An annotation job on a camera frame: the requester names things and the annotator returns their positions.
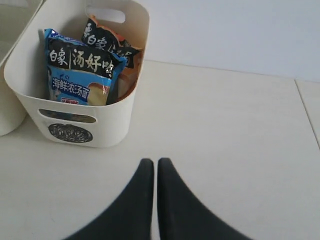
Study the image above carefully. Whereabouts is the blue noodle packet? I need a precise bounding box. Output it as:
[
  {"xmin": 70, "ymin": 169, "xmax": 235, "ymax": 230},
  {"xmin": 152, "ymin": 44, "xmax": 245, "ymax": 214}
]
[{"xmin": 44, "ymin": 28, "xmax": 126, "ymax": 106}]

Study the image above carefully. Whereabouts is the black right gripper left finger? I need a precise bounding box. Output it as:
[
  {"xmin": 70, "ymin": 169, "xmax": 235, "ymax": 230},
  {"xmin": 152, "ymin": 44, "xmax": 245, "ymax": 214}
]
[{"xmin": 67, "ymin": 158, "xmax": 154, "ymax": 240}]

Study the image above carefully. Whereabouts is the orange noodle packet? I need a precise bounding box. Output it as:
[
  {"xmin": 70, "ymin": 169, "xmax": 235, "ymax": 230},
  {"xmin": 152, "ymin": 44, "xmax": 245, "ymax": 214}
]
[{"xmin": 81, "ymin": 15, "xmax": 144, "ymax": 104}]

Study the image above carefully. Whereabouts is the cream bin square mark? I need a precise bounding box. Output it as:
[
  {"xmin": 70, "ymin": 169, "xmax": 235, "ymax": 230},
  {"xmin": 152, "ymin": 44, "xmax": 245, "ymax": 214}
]
[{"xmin": 0, "ymin": 0, "xmax": 45, "ymax": 137}]

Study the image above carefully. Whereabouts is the cream bin circle mark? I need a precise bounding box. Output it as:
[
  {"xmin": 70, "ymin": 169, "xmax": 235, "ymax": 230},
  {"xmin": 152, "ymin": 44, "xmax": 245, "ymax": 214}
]
[{"xmin": 4, "ymin": 0, "xmax": 150, "ymax": 148}]

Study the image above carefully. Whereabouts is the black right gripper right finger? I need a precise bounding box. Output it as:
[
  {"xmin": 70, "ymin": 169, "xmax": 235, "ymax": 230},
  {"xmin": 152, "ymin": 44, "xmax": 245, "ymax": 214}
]
[{"xmin": 157, "ymin": 158, "xmax": 249, "ymax": 240}]

